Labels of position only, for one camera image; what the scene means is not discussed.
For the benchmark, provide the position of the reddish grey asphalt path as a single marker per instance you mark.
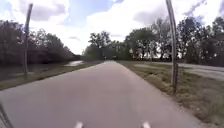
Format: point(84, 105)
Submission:
point(100, 96)

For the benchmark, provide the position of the strip of water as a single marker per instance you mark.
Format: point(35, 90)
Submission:
point(75, 62)

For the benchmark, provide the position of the row of leafy trees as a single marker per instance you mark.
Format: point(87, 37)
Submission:
point(143, 43)

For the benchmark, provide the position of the tall grey pole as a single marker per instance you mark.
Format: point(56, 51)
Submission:
point(174, 60)

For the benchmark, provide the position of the row of dark trees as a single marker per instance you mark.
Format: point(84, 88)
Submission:
point(46, 50)

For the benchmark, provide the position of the grass verge with bare patches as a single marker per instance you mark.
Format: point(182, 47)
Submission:
point(43, 74)

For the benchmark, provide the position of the robot's own right part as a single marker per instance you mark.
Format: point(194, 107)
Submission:
point(146, 125)

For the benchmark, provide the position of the thin grey pole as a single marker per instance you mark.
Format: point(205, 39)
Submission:
point(26, 50)

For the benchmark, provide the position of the dry grass verge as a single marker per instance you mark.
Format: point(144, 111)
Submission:
point(195, 95)

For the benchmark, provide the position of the grey asphalt road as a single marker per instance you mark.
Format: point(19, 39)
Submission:
point(208, 71)

